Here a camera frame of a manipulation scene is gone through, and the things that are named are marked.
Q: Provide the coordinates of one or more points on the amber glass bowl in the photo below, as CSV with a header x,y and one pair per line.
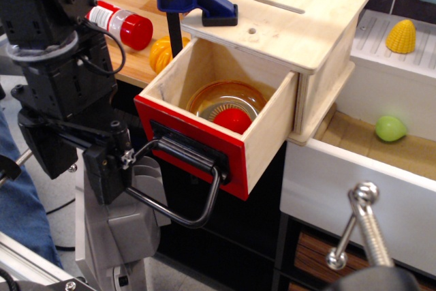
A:
x,y
208,101

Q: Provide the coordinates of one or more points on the grey robot base stand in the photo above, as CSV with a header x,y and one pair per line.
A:
x,y
113,241

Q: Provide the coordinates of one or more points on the white toy sink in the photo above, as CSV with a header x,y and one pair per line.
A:
x,y
346,150

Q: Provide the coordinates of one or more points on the light wooden box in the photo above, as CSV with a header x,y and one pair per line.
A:
x,y
312,38

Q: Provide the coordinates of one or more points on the wooden drawer with red front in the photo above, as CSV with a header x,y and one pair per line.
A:
x,y
202,62

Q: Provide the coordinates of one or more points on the blue bar clamp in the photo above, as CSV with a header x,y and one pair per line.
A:
x,y
215,13

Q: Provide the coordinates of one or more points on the yellow toy corn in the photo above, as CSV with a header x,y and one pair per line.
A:
x,y
402,37

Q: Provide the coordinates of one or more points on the metal clamp screw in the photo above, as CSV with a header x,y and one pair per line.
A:
x,y
361,198

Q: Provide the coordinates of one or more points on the yellow toy pumpkin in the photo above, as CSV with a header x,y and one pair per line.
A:
x,y
161,54

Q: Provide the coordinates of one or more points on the blue jeans leg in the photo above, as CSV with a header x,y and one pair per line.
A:
x,y
23,218

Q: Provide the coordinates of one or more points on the green toy pear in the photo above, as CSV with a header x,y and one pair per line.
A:
x,y
390,129

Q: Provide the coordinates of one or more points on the red capped spice bottle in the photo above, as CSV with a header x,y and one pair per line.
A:
x,y
132,30

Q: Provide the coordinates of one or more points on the red ball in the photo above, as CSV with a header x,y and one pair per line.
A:
x,y
233,119

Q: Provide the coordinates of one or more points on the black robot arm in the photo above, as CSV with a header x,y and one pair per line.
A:
x,y
70,83

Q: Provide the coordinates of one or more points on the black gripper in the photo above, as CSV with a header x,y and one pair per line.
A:
x,y
97,130

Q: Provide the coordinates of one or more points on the aluminium frame rail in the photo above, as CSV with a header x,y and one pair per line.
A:
x,y
32,272

